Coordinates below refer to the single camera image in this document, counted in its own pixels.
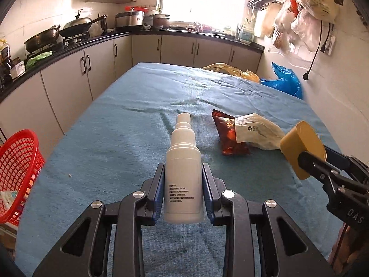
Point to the steel wok with lid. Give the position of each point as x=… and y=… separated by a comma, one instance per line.
x=76, y=26

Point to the steel cooking pot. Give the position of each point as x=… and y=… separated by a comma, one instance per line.
x=41, y=39

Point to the yellow plastic bag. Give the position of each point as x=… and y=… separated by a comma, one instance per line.
x=222, y=68

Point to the white spray bottle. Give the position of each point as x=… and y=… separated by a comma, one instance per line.
x=183, y=164

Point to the black kitchen countertop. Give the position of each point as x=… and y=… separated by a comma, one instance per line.
x=115, y=36

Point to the hanging plastic bags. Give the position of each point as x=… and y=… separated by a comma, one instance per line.
x=311, y=3

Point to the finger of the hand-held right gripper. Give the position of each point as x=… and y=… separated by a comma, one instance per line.
x=340, y=159
x=314, y=164

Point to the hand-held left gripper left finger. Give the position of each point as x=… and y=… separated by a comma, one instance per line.
x=160, y=196

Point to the gas stove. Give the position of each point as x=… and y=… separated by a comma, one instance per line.
x=75, y=39

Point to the red plastic basket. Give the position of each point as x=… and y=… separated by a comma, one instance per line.
x=26, y=155

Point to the yellow plastic cup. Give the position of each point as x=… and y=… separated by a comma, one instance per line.
x=299, y=141

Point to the green cloth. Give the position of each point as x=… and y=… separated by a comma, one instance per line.
x=37, y=59

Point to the brown clay pot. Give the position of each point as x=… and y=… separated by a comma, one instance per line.
x=160, y=21

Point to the white wall socket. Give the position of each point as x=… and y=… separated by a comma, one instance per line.
x=329, y=44

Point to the white plastic pouch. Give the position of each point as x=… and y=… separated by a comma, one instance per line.
x=259, y=132

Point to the person's right hand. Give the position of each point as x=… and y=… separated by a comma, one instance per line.
x=353, y=261

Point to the white crumpled packet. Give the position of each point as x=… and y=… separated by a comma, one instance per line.
x=8, y=199

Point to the silver rice cooker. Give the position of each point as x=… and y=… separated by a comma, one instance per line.
x=129, y=18

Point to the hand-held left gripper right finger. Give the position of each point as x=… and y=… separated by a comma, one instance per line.
x=206, y=196

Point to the blue tablecloth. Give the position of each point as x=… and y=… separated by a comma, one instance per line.
x=129, y=121

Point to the kitchen window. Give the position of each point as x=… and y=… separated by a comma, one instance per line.
x=201, y=0

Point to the beige lower kitchen cabinets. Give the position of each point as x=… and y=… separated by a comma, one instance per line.
x=66, y=75

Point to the red-brown snack packet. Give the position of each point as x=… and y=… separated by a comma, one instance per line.
x=229, y=132

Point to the detergent bottle teal label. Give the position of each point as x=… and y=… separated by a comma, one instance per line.
x=246, y=33

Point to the blue plastic bag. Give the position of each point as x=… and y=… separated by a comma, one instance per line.
x=285, y=80

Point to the row of condiment bottles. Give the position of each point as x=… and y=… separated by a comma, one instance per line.
x=5, y=54

